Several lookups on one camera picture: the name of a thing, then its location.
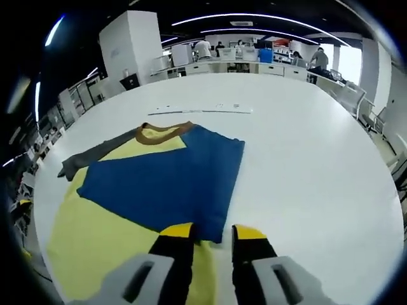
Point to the yellow blue grey garment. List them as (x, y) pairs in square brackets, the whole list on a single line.
[(152, 181)]

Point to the row of white cabinets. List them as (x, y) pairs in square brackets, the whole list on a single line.
[(222, 67)]

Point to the white square pillar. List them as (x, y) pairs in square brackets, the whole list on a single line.
[(130, 44)]

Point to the blue storage bin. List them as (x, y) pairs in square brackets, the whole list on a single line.
[(265, 55)]

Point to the white office chair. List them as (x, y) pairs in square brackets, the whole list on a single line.
[(353, 97), (375, 117)]

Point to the long ceiling light strip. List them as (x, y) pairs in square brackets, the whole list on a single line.
[(254, 15), (254, 30)]

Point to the ceiling air vent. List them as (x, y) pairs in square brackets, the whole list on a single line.
[(241, 23)]

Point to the black waste bin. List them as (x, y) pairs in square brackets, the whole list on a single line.
[(130, 82)]

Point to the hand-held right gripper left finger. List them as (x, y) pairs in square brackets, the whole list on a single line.
[(171, 257)]

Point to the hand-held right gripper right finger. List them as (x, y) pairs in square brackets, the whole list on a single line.
[(254, 254)]

